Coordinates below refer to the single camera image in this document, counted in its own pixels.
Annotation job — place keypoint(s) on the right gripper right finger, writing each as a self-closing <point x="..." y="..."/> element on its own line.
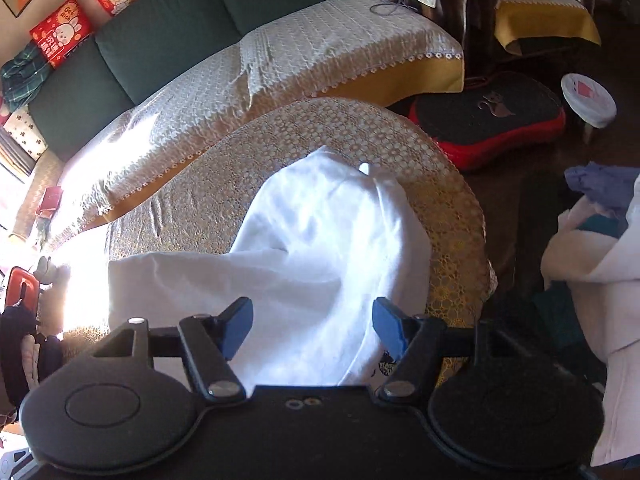
<point x="416" y="346"/>

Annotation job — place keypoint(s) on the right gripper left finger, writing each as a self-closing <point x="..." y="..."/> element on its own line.
<point x="209" y="343"/>

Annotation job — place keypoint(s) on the white printed sweatshirt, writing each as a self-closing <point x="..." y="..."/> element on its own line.
<point x="321" y="241"/>

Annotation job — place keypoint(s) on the dark folded clothes pile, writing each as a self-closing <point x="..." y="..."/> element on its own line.
<point x="27" y="357"/>

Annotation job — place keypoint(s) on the clothes pile on chair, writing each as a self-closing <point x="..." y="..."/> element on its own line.
<point x="595" y="254"/>

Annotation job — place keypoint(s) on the round table lace cloth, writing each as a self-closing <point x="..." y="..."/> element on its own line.
<point x="202" y="208"/>

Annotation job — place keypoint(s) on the red booklet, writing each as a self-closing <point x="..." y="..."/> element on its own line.
<point x="50" y="202"/>

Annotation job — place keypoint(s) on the black red floor cushion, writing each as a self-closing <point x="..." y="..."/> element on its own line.
<point x="489" y="118"/>

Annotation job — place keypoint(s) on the white bear pattern pillow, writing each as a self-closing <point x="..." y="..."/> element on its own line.
<point x="21" y="127"/>

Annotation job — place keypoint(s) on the white round stool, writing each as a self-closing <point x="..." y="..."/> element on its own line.
<point x="590" y="102"/>

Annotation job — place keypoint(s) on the green sofa with lace cover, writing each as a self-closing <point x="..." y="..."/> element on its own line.
<point x="166" y="80"/>

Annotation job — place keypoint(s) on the green plaid blanket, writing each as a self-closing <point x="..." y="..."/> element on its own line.
<point x="23" y="76"/>

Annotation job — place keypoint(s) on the armchair with yellow cover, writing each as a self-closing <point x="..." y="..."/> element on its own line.
<point x="477" y="24"/>

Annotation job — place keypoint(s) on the red rabbit cushion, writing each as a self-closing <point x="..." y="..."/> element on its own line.
<point x="62" y="32"/>

